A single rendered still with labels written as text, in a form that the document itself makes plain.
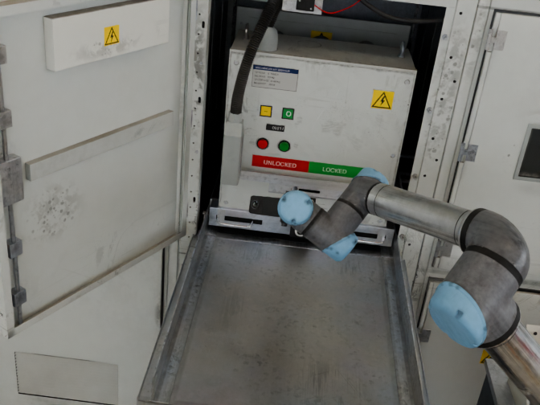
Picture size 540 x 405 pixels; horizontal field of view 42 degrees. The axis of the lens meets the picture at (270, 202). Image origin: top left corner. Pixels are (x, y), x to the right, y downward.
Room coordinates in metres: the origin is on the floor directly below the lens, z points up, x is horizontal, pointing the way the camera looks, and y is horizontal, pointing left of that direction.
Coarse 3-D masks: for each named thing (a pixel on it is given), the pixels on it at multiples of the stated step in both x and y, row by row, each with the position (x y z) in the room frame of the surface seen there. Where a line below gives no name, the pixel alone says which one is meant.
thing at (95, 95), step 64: (64, 0) 1.40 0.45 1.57; (128, 0) 1.60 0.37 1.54; (192, 0) 1.75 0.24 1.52; (0, 64) 1.27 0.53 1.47; (64, 64) 1.40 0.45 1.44; (128, 64) 1.60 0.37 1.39; (192, 64) 1.76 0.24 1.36; (0, 128) 1.26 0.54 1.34; (64, 128) 1.43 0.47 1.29; (128, 128) 1.57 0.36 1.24; (0, 192) 1.24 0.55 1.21; (64, 192) 1.42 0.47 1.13; (128, 192) 1.60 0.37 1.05; (0, 256) 1.23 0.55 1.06; (64, 256) 1.41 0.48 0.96; (128, 256) 1.60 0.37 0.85; (0, 320) 1.24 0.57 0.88
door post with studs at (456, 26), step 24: (456, 24) 1.75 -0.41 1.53; (456, 48) 1.75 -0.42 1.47; (432, 72) 1.75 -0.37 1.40; (456, 72) 1.75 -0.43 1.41; (432, 96) 1.75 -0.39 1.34; (432, 120) 1.75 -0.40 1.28; (432, 144) 1.75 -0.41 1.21; (432, 168) 1.75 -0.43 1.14; (432, 192) 1.75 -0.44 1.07; (408, 240) 1.75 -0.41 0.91; (408, 264) 1.75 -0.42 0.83
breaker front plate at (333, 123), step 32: (256, 64) 1.80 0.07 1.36; (288, 64) 1.80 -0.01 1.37; (320, 64) 1.80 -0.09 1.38; (256, 96) 1.80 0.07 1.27; (288, 96) 1.80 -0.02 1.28; (320, 96) 1.80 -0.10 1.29; (352, 96) 1.79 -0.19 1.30; (256, 128) 1.80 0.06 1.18; (288, 128) 1.80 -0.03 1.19; (320, 128) 1.80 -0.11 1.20; (352, 128) 1.79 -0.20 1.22; (384, 128) 1.79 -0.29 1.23; (320, 160) 1.80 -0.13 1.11; (352, 160) 1.79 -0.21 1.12; (384, 160) 1.79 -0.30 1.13; (224, 192) 1.80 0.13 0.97; (256, 192) 1.80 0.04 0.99; (320, 192) 1.79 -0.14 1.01; (384, 224) 1.79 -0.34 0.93
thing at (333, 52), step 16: (240, 32) 1.99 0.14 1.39; (240, 48) 1.83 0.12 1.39; (288, 48) 1.88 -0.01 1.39; (304, 48) 1.90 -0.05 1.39; (320, 48) 1.91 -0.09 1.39; (336, 48) 1.93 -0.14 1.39; (352, 48) 1.95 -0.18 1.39; (368, 48) 1.97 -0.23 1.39; (384, 48) 1.99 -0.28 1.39; (352, 64) 1.80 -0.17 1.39; (368, 64) 1.80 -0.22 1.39; (384, 64) 1.83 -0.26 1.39; (400, 64) 1.84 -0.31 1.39; (224, 128) 1.80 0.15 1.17
